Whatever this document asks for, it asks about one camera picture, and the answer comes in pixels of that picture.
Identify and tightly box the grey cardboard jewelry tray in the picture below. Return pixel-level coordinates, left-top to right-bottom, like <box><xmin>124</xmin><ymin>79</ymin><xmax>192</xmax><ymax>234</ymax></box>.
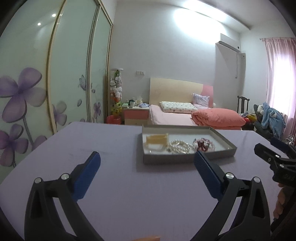
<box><xmin>142</xmin><ymin>125</ymin><xmax>237</xmax><ymax>165</ymax></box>

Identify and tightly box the person right hand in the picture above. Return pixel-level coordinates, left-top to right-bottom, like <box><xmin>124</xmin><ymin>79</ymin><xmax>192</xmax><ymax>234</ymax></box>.
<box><xmin>273</xmin><ymin>183</ymin><xmax>290</xmax><ymax>219</ymax></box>

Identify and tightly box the person left hand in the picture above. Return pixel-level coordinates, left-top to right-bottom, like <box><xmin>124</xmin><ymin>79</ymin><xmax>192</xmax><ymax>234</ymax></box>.
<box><xmin>133</xmin><ymin>236</ymin><xmax>161</xmax><ymax>241</ymax></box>

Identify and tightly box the blue plush garment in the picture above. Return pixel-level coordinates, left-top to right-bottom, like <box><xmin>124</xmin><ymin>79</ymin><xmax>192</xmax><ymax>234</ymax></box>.
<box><xmin>261</xmin><ymin>102</ymin><xmax>286</xmax><ymax>139</ymax></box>

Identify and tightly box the dark wooden chair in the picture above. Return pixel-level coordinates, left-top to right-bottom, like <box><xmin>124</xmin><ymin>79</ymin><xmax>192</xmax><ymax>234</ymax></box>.
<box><xmin>237</xmin><ymin>96</ymin><xmax>250</xmax><ymax>114</ymax></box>

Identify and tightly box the folded coral quilt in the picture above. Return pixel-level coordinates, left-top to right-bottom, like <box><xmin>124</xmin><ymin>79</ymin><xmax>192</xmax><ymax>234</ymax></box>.
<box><xmin>191</xmin><ymin>108</ymin><xmax>246</xmax><ymax>130</ymax></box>

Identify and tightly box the purple table cloth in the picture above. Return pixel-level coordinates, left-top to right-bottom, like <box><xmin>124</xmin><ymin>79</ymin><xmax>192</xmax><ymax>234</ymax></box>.
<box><xmin>0</xmin><ymin>121</ymin><xmax>296</xmax><ymax>241</ymax></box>

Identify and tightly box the small purple pillow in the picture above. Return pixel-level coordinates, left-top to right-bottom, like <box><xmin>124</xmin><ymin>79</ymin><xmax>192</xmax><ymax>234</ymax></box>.
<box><xmin>192</xmin><ymin>93</ymin><xmax>210</xmax><ymax>109</ymax></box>

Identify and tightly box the pink window curtain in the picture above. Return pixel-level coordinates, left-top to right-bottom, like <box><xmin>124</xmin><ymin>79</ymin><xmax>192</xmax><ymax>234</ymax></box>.
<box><xmin>264</xmin><ymin>38</ymin><xmax>295</xmax><ymax>139</ymax></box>

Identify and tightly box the red waste bin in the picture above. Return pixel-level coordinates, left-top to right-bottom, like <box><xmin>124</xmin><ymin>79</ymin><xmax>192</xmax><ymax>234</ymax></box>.
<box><xmin>106</xmin><ymin>115</ymin><xmax>122</xmax><ymax>125</ymax></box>

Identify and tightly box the floral white pillow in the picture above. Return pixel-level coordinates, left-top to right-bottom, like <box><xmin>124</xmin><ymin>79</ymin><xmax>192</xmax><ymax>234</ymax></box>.
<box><xmin>159</xmin><ymin>101</ymin><xmax>198</xmax><ymax>114</ymax></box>

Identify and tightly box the bed with pink sheet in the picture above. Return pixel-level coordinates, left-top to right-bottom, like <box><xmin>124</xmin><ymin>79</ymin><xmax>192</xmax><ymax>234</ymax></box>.
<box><xmin>148</xmin><ymin>104</ymin><xmax>241</xmax><ymax>130</ymax></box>

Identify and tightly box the beige pink headboard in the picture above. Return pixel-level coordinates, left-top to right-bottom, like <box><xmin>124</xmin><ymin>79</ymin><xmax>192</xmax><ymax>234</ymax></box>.
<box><xmin>149</xmin><ymin>78</ymin><xmax>214</xmax><ymax>108</ymax></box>

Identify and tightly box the pink beige nightstand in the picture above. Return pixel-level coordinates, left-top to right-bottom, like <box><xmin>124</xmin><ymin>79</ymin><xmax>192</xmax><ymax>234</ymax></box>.
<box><xmin>123</xmin><ymin>106</ymin><xmax>149</xmax><ymax>126</ymax></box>

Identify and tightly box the white mug on nightstand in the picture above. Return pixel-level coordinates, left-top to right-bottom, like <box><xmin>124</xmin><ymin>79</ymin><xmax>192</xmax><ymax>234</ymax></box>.
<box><xmin>129</xmin><ymin>100</ymin><xmax>135</xmax><ymax>108</ymax></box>

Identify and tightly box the tube of plush toys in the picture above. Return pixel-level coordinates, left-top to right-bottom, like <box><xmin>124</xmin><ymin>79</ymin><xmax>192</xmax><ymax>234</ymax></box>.
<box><xmin>109</xmin><ymin>68</ymin><xmax>123</xmax><ymax>116</ymax></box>

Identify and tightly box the sliding wardrobe with purple flowers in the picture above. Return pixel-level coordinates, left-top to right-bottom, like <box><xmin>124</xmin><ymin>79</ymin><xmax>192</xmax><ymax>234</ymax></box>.
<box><xmin>1</xmin><ymin>1</ymin><xmax>117</xmax><ymax>180</ymax></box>

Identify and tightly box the pink bead bracelet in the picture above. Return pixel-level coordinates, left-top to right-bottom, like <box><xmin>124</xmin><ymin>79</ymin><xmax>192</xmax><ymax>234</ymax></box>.
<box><xmin>193</xmin><ymin>137</ymin><xmax>216</xmax><ymax>153</ymax></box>

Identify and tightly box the white pearl bracelet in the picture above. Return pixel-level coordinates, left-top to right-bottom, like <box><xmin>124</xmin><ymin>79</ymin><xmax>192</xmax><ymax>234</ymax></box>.
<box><xmin>166</xmin><ymin>139</ymin><xmax>195</xmax><ymax>155</ymax></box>

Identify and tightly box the white wall air conditioner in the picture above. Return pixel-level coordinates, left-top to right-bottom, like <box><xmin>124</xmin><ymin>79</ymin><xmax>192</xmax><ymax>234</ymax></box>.
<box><xmin>218</xmin><ymin>34</ymin><xmax>241</xmax><ymax>53</ymax></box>

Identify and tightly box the wall socket plate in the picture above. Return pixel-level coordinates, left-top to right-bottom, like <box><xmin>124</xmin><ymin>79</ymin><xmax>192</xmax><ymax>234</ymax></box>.
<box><xmin>136</xmin><ymin>71</ymin><xmax>145</xmax><ymax>76</ymax></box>

